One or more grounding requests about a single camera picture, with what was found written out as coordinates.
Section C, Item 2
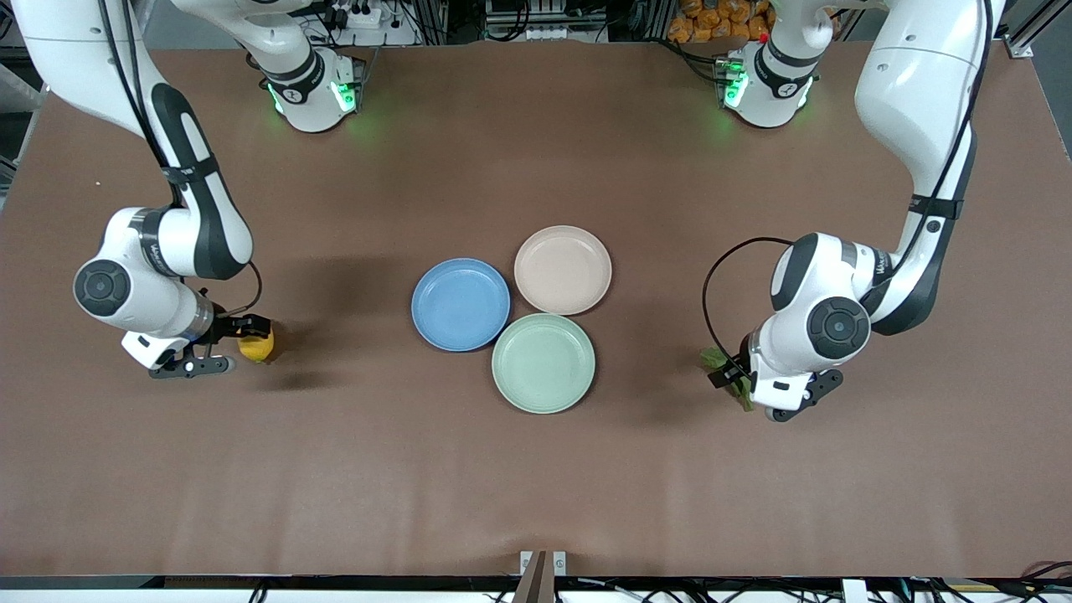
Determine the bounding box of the green lettuce leaf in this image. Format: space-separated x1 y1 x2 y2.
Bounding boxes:
699 348 755 412

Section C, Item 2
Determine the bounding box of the light green round plate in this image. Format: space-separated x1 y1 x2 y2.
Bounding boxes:
491 312 596 415

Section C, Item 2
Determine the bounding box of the beige round plate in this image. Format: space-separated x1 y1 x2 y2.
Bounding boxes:
513 224 613 317

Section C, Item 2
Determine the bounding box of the blue round plate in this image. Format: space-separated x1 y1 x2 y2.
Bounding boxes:
410 257 512 353

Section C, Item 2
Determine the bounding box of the white power strip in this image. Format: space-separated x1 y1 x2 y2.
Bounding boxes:
331 3 388 31

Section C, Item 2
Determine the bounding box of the pile of orange fruit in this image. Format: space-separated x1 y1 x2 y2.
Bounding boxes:
668 0 773 44

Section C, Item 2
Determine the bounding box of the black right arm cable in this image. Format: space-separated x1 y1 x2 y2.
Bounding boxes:
99 0 263 319

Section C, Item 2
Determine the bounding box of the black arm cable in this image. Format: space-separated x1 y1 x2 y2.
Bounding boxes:
702 0 993 378
99 0 263 319

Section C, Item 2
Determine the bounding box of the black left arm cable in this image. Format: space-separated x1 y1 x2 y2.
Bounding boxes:
702 0 993 378

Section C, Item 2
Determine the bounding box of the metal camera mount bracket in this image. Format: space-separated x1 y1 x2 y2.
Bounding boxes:
513 549 568 603

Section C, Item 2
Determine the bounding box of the black base cable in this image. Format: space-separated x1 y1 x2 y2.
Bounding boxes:
657 38 729 85

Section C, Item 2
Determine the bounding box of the black cable bundle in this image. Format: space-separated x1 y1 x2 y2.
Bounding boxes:
988 559 1072 600

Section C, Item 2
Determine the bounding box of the aluminium frame profile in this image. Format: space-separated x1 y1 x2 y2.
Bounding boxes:
1001 0 1072 59

